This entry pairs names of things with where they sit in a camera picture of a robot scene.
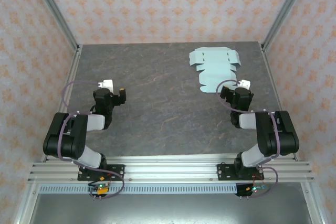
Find light teal paper box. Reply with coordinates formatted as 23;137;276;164
188;47;242;94

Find grey metal sheet panel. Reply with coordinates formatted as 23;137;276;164
15;194;320;224

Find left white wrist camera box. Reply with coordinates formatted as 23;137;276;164
97;79;114;90

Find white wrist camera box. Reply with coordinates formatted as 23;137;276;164
237;79;251;90
97;79;114;90

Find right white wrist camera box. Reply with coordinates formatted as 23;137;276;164
237;79;251;90

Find aluminium table side rail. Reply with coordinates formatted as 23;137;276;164
40;45;83;162
259;42;300;162

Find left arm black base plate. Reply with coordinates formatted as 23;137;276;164
77;164;125;182

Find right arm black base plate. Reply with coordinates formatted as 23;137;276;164
217;163;265;182

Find aluminium mounting rail beam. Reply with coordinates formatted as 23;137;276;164
27;155;314;183

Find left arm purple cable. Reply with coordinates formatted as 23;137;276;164
57;80;125;200

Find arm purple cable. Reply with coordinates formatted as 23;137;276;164
216;79;282;199
57;80;125;200

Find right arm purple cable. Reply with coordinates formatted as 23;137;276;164
216;79;282;199

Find aluminium frame post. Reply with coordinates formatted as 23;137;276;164
261;0;313;51
28;0;81;51

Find grey slotted cable duct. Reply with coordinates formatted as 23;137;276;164
39;185;238;195

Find aluminium frame strut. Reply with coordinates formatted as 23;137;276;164
300;182;326;224
13;183;40;224

